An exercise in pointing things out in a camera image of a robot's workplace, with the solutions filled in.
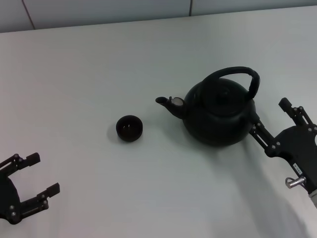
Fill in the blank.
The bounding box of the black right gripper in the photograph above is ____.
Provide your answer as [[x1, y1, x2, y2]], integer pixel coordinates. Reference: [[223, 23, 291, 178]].
[[249, 97, 317, 194]]

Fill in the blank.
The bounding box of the small dark teacup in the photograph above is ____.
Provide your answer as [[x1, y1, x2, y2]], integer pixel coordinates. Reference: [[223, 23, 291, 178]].
[[115, 115, 144, 143]]

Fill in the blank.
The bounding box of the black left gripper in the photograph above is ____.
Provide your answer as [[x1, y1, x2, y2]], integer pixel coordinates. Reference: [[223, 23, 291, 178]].
[[0, 152, 61, 226]]

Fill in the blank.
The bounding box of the black round teapot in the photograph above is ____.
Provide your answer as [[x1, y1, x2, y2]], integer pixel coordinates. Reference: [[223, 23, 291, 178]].
[[155, 65, 261, 148]]

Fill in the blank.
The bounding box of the right wrist cable with plug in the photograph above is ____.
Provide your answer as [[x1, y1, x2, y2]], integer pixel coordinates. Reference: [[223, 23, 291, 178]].
[[284, 176, 307, 190]]

